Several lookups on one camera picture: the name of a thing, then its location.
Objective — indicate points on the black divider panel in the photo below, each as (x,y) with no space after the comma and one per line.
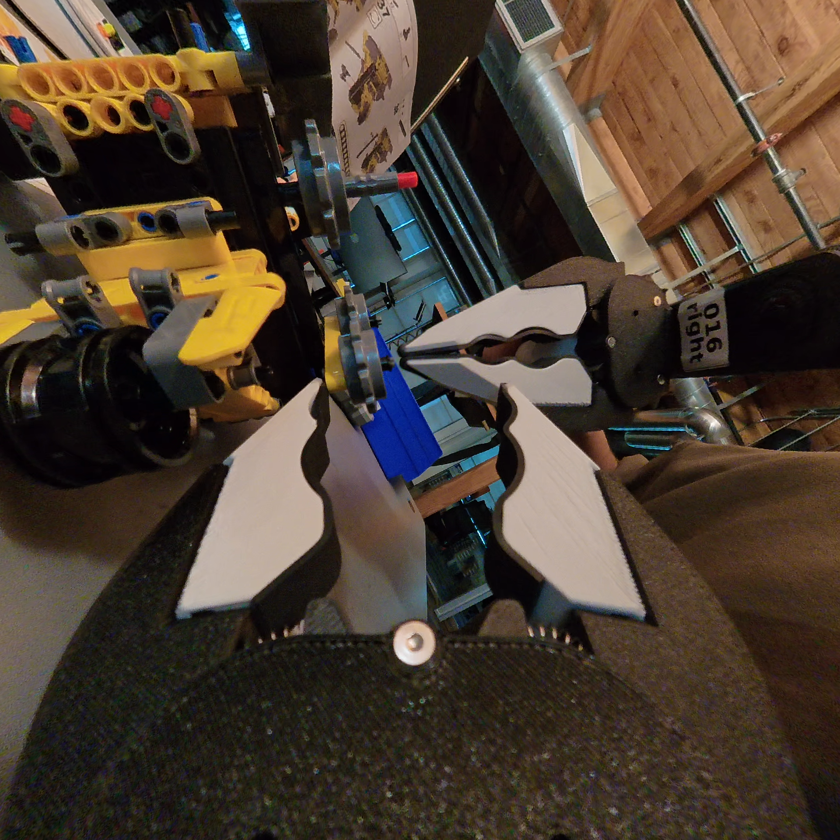
(453,39)

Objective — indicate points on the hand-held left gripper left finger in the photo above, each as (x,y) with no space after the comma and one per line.
(262,525)

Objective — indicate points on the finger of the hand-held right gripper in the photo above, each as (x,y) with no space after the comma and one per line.
(525,308)
(544,384)

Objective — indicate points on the dark monitor green sticker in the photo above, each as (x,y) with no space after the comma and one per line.
(374,249)

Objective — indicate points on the silver ventilation duct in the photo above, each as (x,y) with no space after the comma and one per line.
(544,98)

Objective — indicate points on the open instruction booklet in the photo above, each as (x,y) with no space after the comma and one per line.
(374,79)

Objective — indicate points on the grey toy wheel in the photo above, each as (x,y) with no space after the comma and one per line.
(364,374)

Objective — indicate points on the yellow toy vehicle model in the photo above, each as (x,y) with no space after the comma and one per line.
(197,262)

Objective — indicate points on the blue plastic bin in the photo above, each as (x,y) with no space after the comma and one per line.
(407,433)

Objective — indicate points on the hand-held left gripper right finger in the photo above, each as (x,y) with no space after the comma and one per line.
(564,525)

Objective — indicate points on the long wooden beam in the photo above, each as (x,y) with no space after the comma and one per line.
(459,485)

